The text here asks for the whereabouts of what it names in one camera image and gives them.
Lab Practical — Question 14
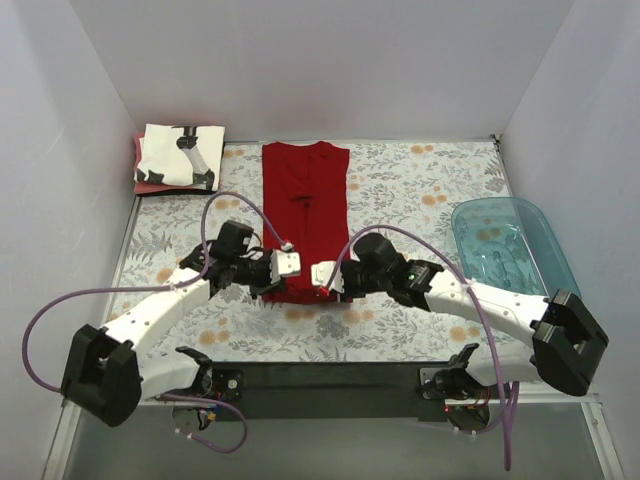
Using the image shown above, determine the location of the red t shirt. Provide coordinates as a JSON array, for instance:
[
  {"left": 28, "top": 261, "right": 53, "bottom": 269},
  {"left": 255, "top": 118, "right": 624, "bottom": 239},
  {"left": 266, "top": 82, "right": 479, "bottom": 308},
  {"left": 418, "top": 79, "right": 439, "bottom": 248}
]
[
  {"left": 262, "top": 141, "right": 350, "bottom": 305},
  {"left": 133, "top": 132, "right": 205, "bottom": 197}
]

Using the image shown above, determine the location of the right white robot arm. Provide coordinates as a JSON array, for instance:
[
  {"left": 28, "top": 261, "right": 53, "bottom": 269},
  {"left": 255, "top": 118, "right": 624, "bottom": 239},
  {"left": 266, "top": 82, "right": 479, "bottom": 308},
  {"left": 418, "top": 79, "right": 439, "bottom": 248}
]
[{"left": 336, "top": 232, "right": 609, "bottom": 398}]

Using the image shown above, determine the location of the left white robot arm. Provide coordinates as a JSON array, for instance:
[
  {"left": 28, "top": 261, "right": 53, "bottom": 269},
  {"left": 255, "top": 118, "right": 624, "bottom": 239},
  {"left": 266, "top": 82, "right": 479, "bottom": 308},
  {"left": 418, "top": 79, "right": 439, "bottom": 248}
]
[{"left": 60, "top": 221, "right": 301, "bottom": 427}]

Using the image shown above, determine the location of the floral patterned table mat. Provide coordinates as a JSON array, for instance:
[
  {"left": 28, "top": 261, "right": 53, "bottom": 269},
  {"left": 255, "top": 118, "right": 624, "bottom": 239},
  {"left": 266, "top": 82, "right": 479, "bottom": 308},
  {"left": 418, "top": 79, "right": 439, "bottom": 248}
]
[{"left": 111, "top": 142, "right": 509, "bottom": 361}]

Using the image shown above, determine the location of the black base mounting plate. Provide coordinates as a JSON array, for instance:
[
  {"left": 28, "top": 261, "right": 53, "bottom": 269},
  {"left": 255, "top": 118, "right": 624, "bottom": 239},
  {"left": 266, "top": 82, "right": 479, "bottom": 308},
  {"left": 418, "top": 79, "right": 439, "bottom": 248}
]
[{"left": 189, "top": 360, "right": 514, "bottom": 424}]

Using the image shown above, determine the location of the teal plastic bin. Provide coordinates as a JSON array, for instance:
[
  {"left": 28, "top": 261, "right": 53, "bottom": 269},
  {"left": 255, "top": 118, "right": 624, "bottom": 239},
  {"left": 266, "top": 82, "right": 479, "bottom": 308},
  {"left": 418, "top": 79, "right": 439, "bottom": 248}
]
[{"left": 451, "top": 197, "right": 581, "bottom": 297}]

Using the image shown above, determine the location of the white printed folded t shirt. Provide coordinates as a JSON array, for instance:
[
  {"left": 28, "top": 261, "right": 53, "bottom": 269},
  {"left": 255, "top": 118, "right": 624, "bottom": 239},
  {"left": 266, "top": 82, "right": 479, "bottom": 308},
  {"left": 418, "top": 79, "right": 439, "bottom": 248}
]
[{"left": 137, "top": 123, "right": 225, "bottom": 193}]

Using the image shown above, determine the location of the red folded t shirt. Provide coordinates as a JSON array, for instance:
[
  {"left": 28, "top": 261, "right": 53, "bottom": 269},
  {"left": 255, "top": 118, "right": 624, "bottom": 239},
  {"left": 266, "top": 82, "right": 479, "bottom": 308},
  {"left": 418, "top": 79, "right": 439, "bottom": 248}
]
[{"left": 133, "top": 132, "right": 205, "bottom": 197}]

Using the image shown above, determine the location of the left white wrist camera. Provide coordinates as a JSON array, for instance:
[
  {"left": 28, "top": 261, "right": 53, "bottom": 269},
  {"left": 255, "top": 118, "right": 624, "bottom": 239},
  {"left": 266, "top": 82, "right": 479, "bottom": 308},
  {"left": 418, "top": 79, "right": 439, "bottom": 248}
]
[{"left": 270, "top": 242, "right": 301, "bottom": 283}]

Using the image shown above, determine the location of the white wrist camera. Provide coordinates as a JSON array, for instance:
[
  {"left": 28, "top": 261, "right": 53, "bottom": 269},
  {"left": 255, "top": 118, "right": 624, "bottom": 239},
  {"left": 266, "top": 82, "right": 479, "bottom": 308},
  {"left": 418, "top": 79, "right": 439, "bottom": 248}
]
[
  {"left": 311, "top": 261, "right": 344, "bottom": 297},
  {"left": 270, "top": 242, "right": 301, "bottom": 283}
]

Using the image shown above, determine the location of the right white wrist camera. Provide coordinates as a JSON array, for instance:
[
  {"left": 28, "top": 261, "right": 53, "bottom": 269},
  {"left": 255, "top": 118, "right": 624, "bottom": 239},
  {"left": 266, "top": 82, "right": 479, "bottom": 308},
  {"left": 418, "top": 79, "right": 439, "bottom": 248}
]
[{"left": 311, "top": 261, "right": 344, "bottom": 297}]

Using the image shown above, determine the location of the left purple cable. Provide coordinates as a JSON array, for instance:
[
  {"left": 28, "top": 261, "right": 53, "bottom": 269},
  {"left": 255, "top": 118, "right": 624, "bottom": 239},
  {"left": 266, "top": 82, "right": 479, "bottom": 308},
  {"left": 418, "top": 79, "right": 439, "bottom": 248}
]
[{"left": 22, "top": 191, "right": 296, "bottom": 455}]

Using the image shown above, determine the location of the aluminium frame rail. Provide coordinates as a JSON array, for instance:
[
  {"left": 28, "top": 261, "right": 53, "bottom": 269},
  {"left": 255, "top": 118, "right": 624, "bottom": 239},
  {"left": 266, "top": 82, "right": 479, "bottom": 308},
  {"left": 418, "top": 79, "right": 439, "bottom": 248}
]
[{"left": 44, "top": 391, "right": 623, "bottom": 479}]

